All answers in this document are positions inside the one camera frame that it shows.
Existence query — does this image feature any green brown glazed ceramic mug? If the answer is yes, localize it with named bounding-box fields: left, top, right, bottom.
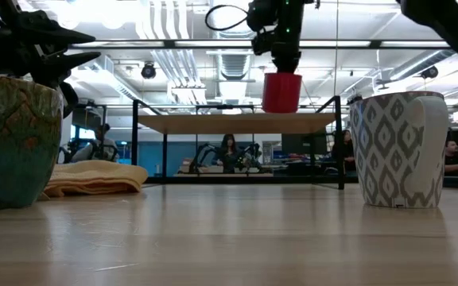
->
left=0, top=71, right=64, bottom=212

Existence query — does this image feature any black monitor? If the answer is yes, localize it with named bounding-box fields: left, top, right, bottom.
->
left=281, top=133, right=314, bottom=157

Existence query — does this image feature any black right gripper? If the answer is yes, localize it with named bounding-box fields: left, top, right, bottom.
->
left=247, top=0, right=320, bottom=75

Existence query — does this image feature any red plastic cup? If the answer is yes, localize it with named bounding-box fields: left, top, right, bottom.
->
left=261, top=71, right=303, bottom=114

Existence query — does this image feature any folded yellow cloth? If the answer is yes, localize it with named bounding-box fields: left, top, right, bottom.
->
left=40, top=159, right=149, bottom=199

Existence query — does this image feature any black looped cable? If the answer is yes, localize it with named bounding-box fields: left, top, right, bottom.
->
left=204, top=4, right=250, bottom=33

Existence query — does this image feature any black ceiling camera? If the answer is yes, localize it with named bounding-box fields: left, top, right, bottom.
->
left=420, top=65, right=440, bottom=80
left=140, top=62, right=157, bottom=80

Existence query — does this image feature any black vertical frame pole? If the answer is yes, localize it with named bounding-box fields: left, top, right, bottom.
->
left=131, top=95, right=346, bottom=191

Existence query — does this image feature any grey white patterned mug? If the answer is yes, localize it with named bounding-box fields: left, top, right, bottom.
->
left=348, top=91, right=450, bottom=210

